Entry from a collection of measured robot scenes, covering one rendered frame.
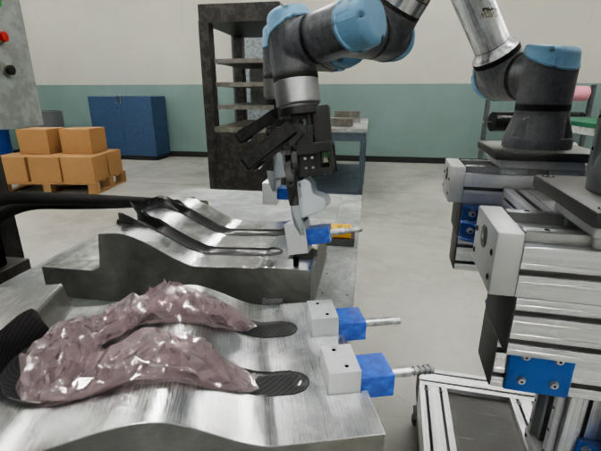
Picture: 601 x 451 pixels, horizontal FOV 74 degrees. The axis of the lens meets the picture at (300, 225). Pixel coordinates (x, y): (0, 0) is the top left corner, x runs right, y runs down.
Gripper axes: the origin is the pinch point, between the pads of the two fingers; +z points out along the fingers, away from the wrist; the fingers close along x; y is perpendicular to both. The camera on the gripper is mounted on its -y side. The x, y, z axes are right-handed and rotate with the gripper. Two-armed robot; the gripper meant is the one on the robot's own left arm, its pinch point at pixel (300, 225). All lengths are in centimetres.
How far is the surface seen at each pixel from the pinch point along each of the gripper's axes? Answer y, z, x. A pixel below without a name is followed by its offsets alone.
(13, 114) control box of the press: -81, -33, 28
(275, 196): -10.5, -3.6, 25.5
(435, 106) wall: 124, -74, 648
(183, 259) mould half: -19.8, 3.2, -6.5
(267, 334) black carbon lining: -2.5, 11.5, -19.1
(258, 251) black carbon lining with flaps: -8.8, 4.4, 0.9
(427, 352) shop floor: 31, 84, 114
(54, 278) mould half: -46.0, 4.8, -6.8
